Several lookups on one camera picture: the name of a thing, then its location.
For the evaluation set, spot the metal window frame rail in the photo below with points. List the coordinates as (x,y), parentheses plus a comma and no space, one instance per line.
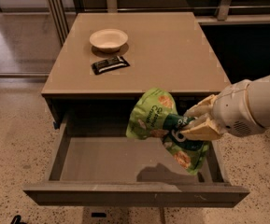
(58,13)

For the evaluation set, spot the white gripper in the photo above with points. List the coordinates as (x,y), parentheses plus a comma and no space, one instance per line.
(234,108)

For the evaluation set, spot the white paper bowl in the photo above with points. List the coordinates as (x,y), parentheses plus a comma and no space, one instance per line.
(108,40)

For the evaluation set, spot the black snack bar wrapper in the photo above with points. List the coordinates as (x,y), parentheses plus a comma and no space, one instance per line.
(109,64)

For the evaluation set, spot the green rice chip bag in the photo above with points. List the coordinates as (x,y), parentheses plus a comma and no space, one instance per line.
(155,115)

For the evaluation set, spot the black object on floor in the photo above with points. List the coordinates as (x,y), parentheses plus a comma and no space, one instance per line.
(17,220)

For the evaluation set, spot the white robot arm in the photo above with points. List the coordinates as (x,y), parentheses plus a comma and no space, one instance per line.
(259,101)

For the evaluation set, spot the open grey top drawer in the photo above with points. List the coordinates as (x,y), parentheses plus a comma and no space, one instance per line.
(94,164)

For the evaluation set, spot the grey drawer cabinet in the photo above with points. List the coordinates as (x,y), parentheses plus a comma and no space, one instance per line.
(164,50)

